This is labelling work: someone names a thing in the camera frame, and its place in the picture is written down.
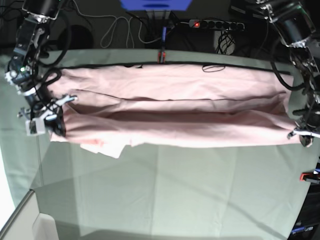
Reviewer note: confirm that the white bin corner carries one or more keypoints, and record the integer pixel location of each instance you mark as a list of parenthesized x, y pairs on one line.
[(44, 228)]

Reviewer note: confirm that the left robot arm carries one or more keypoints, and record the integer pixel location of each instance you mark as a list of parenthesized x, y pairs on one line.
[(298, 33)]

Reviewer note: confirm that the pink t-shirt black print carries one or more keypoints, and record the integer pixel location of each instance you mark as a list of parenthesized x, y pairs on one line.
[(177, 105)]

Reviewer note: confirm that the red clamp right edge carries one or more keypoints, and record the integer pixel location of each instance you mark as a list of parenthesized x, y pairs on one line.
[(312, 177)]

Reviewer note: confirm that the blue clamp handle centre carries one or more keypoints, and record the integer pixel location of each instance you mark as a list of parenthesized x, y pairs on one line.
[(163, 35)]

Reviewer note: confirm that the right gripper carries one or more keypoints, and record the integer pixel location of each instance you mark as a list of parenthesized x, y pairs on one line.
[(52, 117)]

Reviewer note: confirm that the black power strip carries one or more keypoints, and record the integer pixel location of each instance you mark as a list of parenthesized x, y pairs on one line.
[(217, 25)]

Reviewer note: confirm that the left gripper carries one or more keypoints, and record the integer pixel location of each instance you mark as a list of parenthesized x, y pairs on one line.
[(309, 118)]

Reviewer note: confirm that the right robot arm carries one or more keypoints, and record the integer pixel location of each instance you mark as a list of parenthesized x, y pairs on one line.
[(31, 77)]

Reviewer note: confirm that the blue box top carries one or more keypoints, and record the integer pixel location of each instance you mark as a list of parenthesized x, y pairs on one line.
[(141, 5)]

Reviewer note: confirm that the red clamp top centre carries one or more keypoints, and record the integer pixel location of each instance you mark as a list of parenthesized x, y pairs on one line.
[(161, 57)]

